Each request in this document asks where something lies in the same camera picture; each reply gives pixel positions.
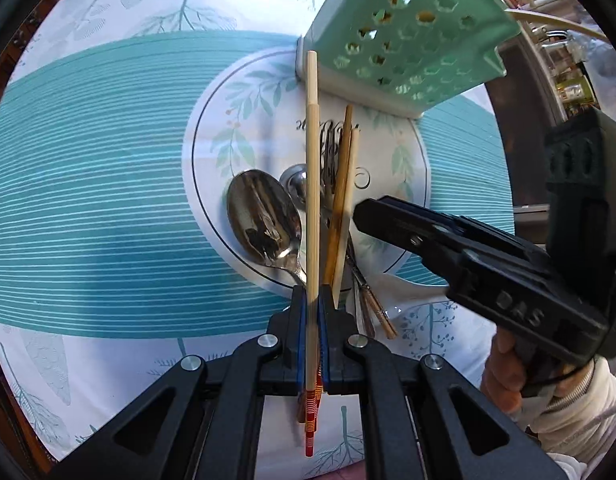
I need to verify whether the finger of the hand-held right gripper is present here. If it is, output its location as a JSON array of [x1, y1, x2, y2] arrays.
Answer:
[[352, 209, 465, 287], [367, 198, 550, 282]]

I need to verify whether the green plastic utensil holder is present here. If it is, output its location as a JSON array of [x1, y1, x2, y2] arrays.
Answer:
[[295, 0, 523, 120]]

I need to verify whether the dark glass built-in oven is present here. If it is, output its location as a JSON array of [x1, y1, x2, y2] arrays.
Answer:
[[488, 35, 569, 211]]

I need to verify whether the small stainless steel spoon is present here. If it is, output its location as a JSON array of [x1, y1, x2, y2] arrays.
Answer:
[[279, 165, 309, 208]]

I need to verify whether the person's right hand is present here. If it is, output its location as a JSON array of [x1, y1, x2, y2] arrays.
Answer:
[[480, 327, 536, 416]]

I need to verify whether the large stainless steel spoon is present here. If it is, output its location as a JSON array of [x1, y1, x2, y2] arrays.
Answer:
[[227, 169, 309, 288]]

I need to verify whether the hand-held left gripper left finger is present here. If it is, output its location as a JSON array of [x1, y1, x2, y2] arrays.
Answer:
[[48, 284, 309, 480]]

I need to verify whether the row of seasoning jars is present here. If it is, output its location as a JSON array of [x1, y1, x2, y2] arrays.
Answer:
[[533, 20, 601, 116]]

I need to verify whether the wooden-handled metal utensil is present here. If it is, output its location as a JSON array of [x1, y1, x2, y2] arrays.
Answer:
[[349, 255, 400, 339]]

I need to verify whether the red-tipped bamboo chopstick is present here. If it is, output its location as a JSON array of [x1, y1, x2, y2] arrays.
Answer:
[[303, 51, 323, 458]]

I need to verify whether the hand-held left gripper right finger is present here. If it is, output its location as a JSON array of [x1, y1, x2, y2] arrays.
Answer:
[[316, 292, 569, 480]]

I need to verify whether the person's right forearm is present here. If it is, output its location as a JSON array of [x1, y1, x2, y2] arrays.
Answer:
[[525, 360, 616, 480]]

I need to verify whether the pile of wooden chopsticks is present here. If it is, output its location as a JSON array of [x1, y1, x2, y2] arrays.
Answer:
[[322, 105, 362, 296]]

